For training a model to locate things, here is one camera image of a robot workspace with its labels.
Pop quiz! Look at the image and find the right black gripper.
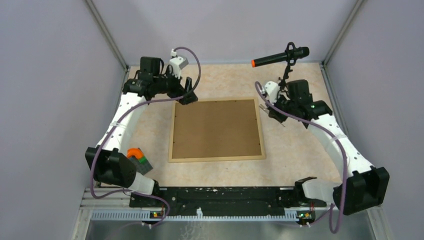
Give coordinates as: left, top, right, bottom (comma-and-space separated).
265, 92, 297, 124

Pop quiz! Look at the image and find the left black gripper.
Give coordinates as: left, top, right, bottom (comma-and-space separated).
153, 66, 198, 105

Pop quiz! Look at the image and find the wooden picture frame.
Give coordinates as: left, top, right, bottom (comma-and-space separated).
168, 96, 266, 163

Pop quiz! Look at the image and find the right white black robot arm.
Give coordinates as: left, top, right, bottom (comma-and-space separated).
254, 79, 390, 216

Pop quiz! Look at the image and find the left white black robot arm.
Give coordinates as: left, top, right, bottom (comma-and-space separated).
85, 54, 198, 207

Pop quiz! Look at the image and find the black mini tripod stand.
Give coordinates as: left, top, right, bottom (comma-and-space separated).
278, 42, 297, 93

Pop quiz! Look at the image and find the black microphone orange tip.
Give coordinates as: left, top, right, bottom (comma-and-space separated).
251, 47, 310, 68

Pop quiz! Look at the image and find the orange curved toy block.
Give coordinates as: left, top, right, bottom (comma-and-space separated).
126, 148, 145, 160

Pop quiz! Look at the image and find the green lego brick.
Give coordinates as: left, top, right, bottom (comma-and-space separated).
138, 156, 149, 164

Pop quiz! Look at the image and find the grey lego baseplate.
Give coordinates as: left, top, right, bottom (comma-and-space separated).
129, 157, 154, 175

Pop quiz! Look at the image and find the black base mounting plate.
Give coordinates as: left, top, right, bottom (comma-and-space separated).
129, 186, 327, 217

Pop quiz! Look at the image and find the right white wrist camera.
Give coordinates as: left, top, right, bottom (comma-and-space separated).
259, 81, 280, 104

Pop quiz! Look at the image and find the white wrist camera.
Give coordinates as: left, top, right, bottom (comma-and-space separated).
168, 48, 189, 79
259, 81, 280, 104

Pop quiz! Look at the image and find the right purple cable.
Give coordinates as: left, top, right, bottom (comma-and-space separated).
254, 81, 349, 235

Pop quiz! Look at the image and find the purple cable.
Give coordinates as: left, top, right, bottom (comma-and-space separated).
90, 46, 202, 230
254, 81, 349, 235

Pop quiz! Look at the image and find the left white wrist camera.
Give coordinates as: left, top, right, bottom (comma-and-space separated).
168, 48, 189, 79

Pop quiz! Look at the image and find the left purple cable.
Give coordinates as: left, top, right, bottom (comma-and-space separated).
90, 46, 202, 230

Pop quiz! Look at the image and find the aluminium front rail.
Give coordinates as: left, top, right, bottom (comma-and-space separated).
80, 190, 330, 224

